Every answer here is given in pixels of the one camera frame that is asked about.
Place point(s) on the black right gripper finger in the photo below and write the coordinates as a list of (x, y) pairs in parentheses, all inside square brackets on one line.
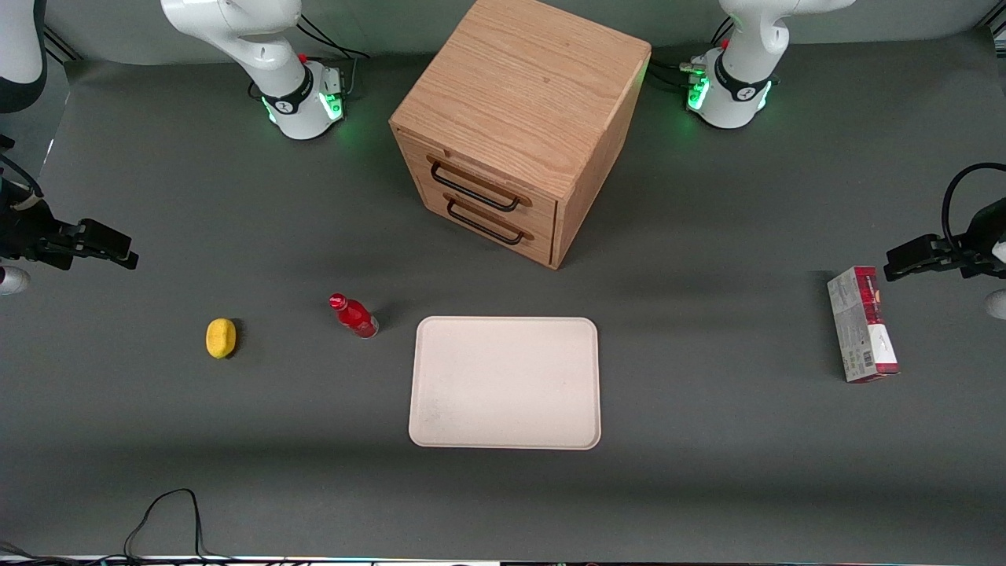
[(118, 259), (106, 238)]

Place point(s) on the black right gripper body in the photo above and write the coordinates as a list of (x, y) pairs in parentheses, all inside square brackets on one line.
[(22, 233)]

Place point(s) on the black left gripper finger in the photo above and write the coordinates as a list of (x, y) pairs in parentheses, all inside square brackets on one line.
[(919, 248), (916, 273)]

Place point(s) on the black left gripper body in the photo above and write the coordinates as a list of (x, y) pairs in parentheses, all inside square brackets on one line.
[(983, 239)]

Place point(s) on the red coke bottle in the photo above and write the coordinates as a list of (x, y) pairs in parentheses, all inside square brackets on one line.
[(355, 316)]

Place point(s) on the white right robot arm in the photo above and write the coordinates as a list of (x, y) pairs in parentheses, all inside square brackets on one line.
[(275, 47)]

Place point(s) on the beige plastic tray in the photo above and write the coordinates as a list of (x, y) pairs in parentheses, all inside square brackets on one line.
[(507, 385)]

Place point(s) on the grey and red carton box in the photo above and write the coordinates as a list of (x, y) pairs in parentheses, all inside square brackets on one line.
[(860, 330)]

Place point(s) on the yellow lemon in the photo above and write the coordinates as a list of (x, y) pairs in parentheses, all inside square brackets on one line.
[(221, 338)]

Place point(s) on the wooden drawer cabinet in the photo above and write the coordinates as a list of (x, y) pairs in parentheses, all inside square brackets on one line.
[(519, 79)]

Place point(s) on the black aluminium frame rail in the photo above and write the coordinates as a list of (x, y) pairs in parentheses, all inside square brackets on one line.
[(61, 43)]

